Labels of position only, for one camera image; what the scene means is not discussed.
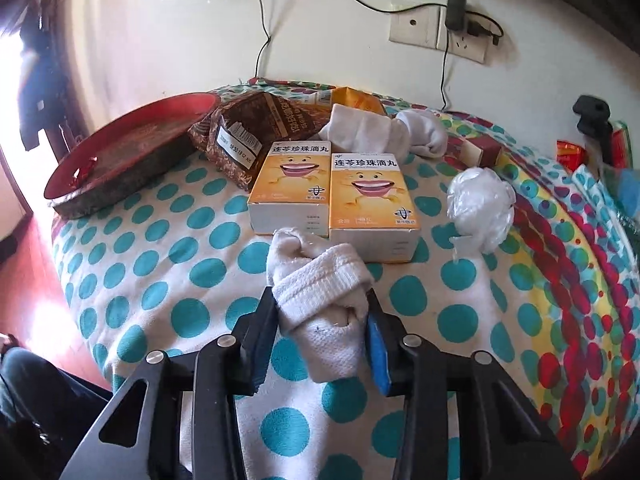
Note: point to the black hanging jacket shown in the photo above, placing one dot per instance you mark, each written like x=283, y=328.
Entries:
x=39, y=103

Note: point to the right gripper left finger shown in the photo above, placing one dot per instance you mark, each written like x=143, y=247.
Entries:
x=137, y=434

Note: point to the white wall socket plate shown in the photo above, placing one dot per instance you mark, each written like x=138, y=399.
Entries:
x=426, y=28

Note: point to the small red white box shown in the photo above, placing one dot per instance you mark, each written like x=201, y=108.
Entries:
x=480, y=151

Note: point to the yellow medicine box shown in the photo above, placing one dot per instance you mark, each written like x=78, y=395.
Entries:
x=292, y=189
x=371, y=208

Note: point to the round red tray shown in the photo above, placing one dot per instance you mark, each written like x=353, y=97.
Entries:
x=132, y=150

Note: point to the white knotted sock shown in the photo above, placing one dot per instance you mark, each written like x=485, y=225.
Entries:
x=321, y=293

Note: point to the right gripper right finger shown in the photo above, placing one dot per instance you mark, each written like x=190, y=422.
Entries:
x=501, y=434

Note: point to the white plastic bag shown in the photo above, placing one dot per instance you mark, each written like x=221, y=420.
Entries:
x=481, y=207

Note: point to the white sock pair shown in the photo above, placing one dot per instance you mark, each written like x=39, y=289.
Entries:
x=418, y=132

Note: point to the orange snack packet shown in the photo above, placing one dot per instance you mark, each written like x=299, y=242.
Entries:
x=360, y=100

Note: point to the black power adapter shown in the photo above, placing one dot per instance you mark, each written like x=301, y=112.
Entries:
x=455, y=15

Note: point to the blue jeans leg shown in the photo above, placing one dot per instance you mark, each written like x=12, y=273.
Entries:
x=62, y=405

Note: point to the red candy wrapper in tray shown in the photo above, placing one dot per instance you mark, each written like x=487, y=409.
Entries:
x=83, y=173

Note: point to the brown patterned snack bag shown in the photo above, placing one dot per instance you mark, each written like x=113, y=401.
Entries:
x=237, y=135

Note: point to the red snack packet right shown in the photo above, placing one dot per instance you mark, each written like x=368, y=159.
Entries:
x=570, y=155

